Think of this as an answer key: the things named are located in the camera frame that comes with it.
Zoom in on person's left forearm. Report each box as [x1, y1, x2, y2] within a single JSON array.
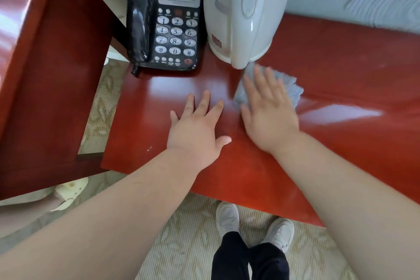
[[0, 148, 201, 280]]

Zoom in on person's right white shoe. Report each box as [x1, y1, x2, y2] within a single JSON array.
[[262, 218, 295, 254]]

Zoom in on person's right hand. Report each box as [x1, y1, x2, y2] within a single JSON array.
[[240, 65, 300, 155]]

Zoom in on grey-blue cleaning cloth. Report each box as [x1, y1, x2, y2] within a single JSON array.
[[233, 61, 304, 112]]

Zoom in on person's right forearm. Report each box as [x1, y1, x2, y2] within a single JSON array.
[[272, 132, 420, 280]]

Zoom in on person's left white shoe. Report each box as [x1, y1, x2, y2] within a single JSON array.
[[215, 201, 240, 238]]

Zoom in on person's black trousers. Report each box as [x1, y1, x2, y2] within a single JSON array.
[[211, 231, 290, 280]]

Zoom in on person's left hand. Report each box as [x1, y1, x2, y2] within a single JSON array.
[[166, 90, 232, 172]]

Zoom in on black telephone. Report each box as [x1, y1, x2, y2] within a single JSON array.
[[126, 0, 206, 72]]

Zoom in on white electric kettle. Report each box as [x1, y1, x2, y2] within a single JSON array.
[[203, 0, 292, 70]]

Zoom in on person's white shoe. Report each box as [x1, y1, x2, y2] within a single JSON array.
[[262, 218, 295, 254], [215, 201, 240, 238]]

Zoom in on red wooden table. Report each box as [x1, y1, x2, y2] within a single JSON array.
[[101, 12, 420, 228]]

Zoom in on large red wooden desk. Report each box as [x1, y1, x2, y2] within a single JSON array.
[[0, 0, 129, 201]]

